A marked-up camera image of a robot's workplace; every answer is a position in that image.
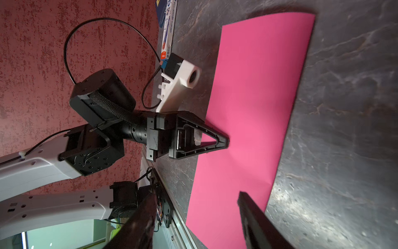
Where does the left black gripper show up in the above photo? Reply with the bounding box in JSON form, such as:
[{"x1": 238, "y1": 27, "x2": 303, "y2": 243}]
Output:
[{"x1": 146, "y1": 111, "x2": 230, "y2": 162}]

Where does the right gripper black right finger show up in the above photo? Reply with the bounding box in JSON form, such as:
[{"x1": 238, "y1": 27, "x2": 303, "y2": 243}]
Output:
[{"x1": 237, "y1": 192, "x2": 293, "y2": 249}]

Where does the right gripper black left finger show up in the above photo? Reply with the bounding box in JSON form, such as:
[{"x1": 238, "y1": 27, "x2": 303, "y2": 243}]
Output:
[{"x1": 104, "y1": 186, "x2": 158, "y2": 249}]

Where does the aluminium rail frame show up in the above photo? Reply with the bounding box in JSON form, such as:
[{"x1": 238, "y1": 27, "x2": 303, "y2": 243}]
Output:
[{"x1": 140, "y1": 146, "x2": 206, "y2": 249}]

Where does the pink rectangular paper sheet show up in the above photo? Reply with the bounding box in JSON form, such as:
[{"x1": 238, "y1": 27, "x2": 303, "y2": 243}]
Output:
[{"x1": 186, "y1": 12, "x2": 315, "y2": 249}]

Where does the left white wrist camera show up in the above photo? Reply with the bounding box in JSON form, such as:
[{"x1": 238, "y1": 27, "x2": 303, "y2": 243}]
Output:
[{"x1": 156, "y1": 53, "x2": 202, "y2": 113}]

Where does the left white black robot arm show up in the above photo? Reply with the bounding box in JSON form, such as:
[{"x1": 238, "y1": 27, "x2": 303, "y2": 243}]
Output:
[{"x1": 1, "y1": 68, "x2": 229, "y2": 239}]

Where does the dark blue box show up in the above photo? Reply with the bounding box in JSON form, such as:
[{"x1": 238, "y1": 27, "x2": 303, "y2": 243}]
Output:
[{"x1": 154, "y1": 0, "x2": 167, "y2": 28}]

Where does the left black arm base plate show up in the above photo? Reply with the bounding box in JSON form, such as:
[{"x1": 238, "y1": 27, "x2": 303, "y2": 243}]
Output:
[{"x1": 148, "y1": 171, "x2": 175, "y2": 228}]

